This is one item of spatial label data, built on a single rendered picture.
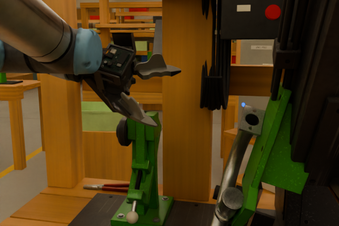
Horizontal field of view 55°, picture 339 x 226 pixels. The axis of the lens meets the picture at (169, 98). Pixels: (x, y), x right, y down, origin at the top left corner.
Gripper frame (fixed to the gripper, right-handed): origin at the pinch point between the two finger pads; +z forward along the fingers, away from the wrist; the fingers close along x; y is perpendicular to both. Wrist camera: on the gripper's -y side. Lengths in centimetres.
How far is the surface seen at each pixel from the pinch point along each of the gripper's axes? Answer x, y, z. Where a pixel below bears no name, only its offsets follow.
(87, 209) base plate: -18.7, -36.1, -15.5
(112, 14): 626, -633, -381
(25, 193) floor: 9, -240, -131
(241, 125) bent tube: -2.0, 1.8, 14.7
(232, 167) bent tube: -4.8, -10.6, 16.2
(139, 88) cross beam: 19.7, -30.8, -15.8
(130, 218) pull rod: -19.3, -23.0, -1.8
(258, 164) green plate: -9.7, 4.6, 18.5
